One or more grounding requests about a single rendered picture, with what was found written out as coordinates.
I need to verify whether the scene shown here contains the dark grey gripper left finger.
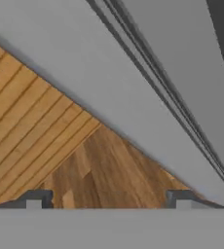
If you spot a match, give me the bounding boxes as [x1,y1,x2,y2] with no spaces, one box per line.
[0,189,55,209]

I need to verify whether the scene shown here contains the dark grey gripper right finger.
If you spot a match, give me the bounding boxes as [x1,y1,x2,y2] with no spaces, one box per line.
[166,189,224,209]

